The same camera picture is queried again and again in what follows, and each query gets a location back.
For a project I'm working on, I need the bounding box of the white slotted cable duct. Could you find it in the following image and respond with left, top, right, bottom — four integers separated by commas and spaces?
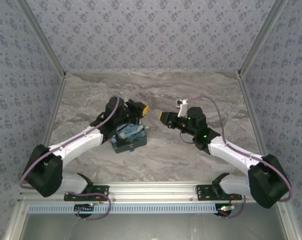
27, 203, 223, 215

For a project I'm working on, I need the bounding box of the grey metal panel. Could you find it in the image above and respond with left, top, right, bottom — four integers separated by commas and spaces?
23, 213, 288, 240

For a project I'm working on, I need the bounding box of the small black circuit board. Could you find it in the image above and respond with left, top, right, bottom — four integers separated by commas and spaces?
74, 203, 96, 214
216, 204, 236, 216

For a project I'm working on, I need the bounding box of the long aluminium base rail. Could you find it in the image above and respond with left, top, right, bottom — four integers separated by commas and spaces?
18, 183, 286, 202

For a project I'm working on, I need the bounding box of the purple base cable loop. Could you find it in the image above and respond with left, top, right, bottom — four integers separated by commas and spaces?
65, 191, 112, 221
219, 194, 246, 219

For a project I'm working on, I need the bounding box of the starry night print box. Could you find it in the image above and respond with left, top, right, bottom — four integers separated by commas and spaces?
110, 121, 148, 154

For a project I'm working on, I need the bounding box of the aluminium corner post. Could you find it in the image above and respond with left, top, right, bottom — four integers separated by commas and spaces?
237, 0, 291, 77
15, 0, 67, 78

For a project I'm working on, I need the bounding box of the aluminium side rail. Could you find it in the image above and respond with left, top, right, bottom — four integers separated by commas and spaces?
237, 71, 301, 240
2, 73, 68, 240

